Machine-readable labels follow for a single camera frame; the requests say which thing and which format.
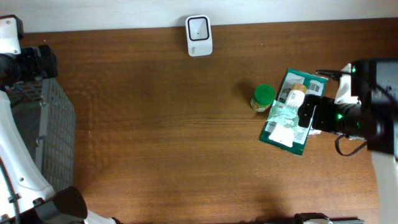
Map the green 3M wipes package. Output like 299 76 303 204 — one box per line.
259 68 328 156

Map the white barcode scanner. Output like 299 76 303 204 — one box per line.
185 15 213 57

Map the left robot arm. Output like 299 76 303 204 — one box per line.
1 15 116 223

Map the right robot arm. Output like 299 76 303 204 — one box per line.
298 58 397 223

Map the white tube with tan cap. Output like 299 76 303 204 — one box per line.
269 83 307 147

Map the grey plastic mesh basket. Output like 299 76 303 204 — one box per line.
6 78 76 192

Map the green lid glass jar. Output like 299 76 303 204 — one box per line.
250 84 275 112

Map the pale green tissue packet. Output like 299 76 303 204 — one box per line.
267 100 299 131

